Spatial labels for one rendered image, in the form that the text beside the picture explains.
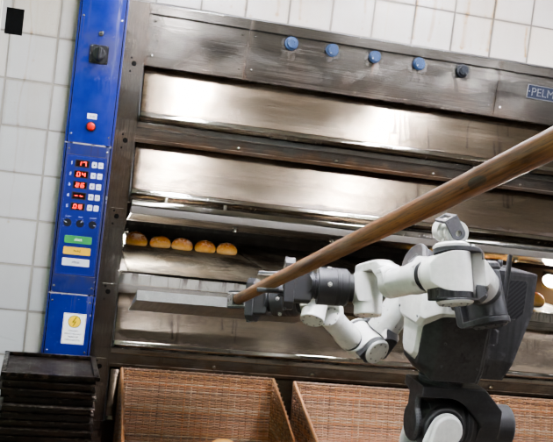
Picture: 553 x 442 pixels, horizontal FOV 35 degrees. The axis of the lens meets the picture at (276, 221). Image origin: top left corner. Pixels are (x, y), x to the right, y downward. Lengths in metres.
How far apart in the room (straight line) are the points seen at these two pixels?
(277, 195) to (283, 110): 0.30
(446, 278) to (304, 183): 1.35
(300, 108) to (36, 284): 1.09
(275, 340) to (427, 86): 1.08
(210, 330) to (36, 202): 0.74
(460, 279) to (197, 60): 1.52
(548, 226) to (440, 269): 1.65
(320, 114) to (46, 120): 0.95
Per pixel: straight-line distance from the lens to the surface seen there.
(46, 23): 3.02
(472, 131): 3.32
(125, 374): 3.08
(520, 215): 3.40
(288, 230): 2.93
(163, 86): 3.03
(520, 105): 3.41
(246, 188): 3.04
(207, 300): 2.51
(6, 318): 3.06
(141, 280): 3.03
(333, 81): 3.14
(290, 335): 3.14
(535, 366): 3.50
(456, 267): 1.83
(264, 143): 3.05
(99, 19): 2.99
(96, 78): 2.97
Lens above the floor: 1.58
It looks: 3 degrees down
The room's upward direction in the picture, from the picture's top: 7 degrees clockwise
